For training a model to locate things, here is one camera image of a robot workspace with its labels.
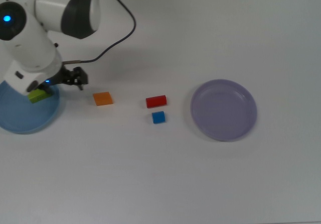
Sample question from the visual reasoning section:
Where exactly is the orange block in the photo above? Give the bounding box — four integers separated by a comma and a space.
92, 91, 114, 107

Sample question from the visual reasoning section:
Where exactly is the purple plate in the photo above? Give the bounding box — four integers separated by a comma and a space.
190, 79, 258, 142

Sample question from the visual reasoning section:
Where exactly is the blue block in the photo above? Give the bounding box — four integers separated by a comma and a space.
151, 110, 167, 125

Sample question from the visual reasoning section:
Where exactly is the red block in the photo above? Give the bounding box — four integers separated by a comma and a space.
145, 95, 168, 109

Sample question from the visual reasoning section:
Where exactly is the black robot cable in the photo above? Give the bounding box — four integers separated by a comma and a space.
61, 0, 137, 65

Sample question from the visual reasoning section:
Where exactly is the green block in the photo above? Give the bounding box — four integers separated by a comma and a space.
27, 88, 50, 104

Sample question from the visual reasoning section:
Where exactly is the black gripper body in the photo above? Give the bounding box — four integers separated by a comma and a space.
46, 67, 72, 87

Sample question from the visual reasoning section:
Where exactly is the blue plate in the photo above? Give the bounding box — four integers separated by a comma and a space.
0, 79, 61, 135

